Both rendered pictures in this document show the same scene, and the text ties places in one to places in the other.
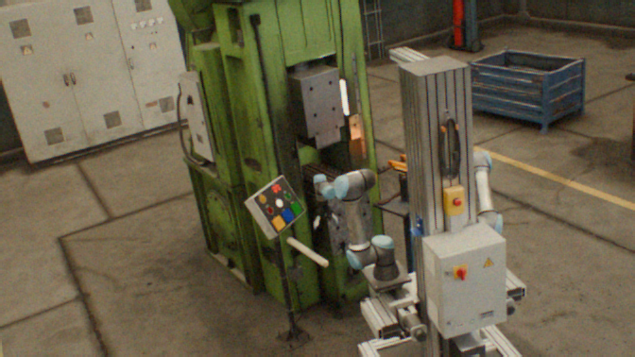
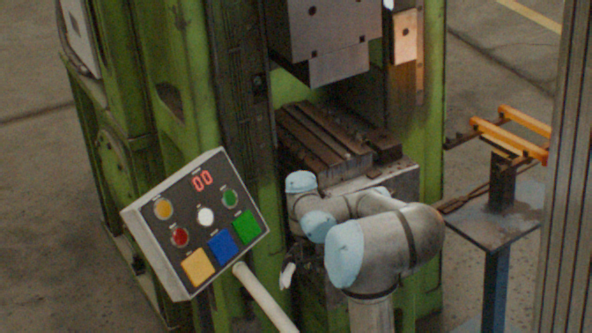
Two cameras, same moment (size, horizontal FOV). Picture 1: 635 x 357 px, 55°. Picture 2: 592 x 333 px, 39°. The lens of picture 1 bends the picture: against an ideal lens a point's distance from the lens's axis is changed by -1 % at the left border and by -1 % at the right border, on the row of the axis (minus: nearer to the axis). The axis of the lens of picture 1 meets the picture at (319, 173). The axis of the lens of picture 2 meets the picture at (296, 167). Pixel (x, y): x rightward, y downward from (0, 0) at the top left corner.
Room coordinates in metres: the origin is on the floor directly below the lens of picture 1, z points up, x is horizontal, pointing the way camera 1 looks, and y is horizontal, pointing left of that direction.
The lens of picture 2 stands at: (1.71, -0.14, 2.39)
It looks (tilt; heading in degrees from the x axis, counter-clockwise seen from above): 33 degrees down; 5
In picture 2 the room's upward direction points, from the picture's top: 5 degrees counter-clockwise
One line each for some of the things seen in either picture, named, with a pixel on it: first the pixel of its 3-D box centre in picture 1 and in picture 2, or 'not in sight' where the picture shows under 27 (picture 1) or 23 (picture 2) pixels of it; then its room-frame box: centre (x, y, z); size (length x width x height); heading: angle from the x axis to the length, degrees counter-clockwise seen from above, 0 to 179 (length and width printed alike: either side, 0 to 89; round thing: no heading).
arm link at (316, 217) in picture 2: (330, 189); (321, 217); (3.28, -0.05, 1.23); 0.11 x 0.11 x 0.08; 20
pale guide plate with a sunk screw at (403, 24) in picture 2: (353, 127); (403, 37); (4.18, -0.30, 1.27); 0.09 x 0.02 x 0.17; 121
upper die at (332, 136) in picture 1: (311, 131); (304, 40); (4.08, 0.01, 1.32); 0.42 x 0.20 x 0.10; 31
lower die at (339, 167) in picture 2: (317, 178); (312, 140); (4.08, 0.01, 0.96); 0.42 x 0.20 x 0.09; 31
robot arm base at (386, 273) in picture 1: (385, 266); not in sight; (2.95, -0.29, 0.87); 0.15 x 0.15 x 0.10
